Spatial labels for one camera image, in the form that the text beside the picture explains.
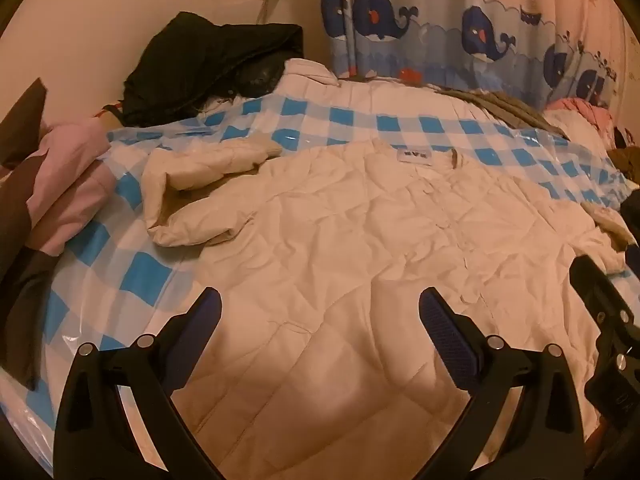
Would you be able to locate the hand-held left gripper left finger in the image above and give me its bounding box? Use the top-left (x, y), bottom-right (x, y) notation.
top-left (52, 286), bottom-right (226, 480)

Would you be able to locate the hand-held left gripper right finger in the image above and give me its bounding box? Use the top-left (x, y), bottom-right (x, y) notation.
top-left (418, 286), bottom-right (586, 480)

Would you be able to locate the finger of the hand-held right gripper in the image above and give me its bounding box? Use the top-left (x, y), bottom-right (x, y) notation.
top-left (569, 255), bottom-right (640, 367)

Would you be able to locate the white quilted jacket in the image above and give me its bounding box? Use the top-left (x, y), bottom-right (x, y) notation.
top-left (141, 137), bottom-right (636, 480)

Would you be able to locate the dark clothes pile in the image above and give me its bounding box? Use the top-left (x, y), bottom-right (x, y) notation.
top-left (607, 127), bottom-right (640, 186)

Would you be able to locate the blue checkered plastic sheet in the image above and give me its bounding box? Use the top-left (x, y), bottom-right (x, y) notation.
top-left (0, 94), bottom-right (640, 476)

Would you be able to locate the pink crumpled cloth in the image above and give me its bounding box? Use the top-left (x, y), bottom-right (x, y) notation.
top-left (545, 96), bottom-right (616, 136)

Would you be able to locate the pink garment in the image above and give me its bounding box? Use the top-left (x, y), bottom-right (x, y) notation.
top-left (25, 117), bottom-right (118, 256)

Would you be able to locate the olive grey cloth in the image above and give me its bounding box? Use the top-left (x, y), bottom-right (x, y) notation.
top-left (435, 87), bottom-right (571, 141)

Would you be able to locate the black jacket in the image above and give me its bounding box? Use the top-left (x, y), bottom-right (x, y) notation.
top-left (121, 10), bottom-right (305, 128)

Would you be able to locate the white pleated bedsheet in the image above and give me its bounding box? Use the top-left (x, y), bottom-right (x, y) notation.
top-left (272, 57), bottom-right (476, 106)

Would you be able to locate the whale print curtain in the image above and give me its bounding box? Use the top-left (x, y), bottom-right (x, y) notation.
top-left (314, 0), bottom-right (626, 108)

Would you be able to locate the brown garment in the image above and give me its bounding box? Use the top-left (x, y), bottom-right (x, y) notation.
top-left (0, 77), bottom-right (66, 391)

